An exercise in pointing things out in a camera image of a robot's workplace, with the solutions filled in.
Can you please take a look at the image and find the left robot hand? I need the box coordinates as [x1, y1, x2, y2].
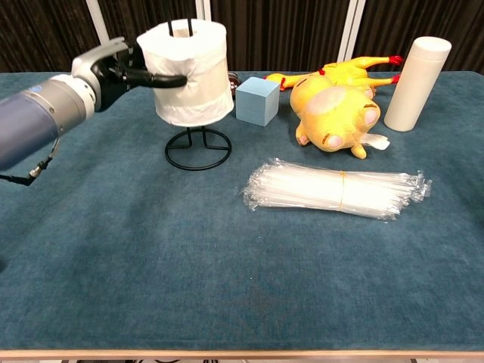
[70, 36, 188, 113]

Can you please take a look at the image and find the white paper towel roll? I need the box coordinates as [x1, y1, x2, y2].
[135, 20, 235, 127]

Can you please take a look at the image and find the black metal roll stand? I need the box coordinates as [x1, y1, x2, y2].
[164, 17, 233, 171]

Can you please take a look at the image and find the brown snack packet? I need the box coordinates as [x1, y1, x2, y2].
[226, 71, 240, 100]

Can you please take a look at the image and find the light blue cube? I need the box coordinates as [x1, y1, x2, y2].
[235, 76, 281, 127]

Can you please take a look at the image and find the blue table mat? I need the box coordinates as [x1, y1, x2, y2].
[0, 70, 484, 352]

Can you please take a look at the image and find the yellow plush duck toy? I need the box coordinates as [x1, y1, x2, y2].
[290, 74, 391, 160]

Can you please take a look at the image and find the yellow rubber chicken toy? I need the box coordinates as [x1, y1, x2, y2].
[263, 54, 405, 100]

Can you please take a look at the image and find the bundle of wrapped straws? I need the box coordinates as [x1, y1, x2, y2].
[237, 157, 433, 225]

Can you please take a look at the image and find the white cylindrical bottle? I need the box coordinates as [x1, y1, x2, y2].
[383, 36, 453, 132]

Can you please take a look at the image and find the white partition frame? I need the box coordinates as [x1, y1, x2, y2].
[85, 0, 367, 73]

